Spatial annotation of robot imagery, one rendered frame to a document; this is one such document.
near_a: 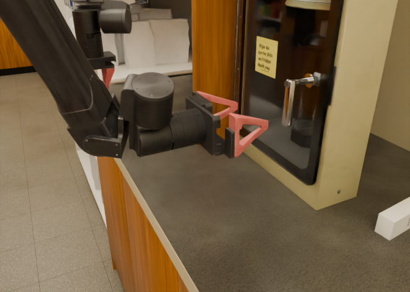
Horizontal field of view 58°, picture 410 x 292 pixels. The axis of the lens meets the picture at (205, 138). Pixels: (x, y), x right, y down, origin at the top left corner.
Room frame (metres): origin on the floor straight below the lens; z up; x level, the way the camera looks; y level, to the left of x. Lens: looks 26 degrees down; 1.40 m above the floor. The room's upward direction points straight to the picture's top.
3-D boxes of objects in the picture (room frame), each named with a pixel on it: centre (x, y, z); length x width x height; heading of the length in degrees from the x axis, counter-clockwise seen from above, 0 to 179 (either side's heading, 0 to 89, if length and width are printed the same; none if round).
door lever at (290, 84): (0.64, -0.17, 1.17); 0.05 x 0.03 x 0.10; 116
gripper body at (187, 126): (0.54, 0.03, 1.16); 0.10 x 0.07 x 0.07; 26
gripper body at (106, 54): (0.88, 0.27, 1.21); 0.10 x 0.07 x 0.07; 117
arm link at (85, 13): (0.88, 0.26, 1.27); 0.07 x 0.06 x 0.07; 86
